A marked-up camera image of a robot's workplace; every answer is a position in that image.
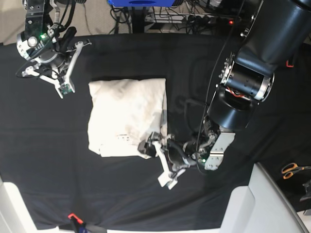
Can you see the orange black tool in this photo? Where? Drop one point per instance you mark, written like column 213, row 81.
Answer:
column 290, row 63

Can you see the blue plastic bin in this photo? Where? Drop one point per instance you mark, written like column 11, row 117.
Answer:
column 141, row 3

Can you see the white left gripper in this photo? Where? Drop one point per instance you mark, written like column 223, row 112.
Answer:
column 175, row 161

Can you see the black table cloth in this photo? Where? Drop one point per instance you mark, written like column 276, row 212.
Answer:
column 44, row 145

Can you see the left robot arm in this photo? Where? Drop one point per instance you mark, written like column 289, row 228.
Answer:
column 276, row 30

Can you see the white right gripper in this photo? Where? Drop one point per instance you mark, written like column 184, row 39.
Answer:
column 50, row 58

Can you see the white T-shirt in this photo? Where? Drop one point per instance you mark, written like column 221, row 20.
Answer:
column 124, row 113

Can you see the black power strip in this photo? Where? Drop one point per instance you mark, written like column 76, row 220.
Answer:
column 175, row 18

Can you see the red black clamp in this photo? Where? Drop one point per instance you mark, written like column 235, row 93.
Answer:
column 80, row 226

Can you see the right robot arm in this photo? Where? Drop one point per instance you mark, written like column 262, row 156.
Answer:
column 42, row 15

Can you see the orange handled scissors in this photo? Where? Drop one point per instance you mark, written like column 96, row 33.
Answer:
column 290, row 169

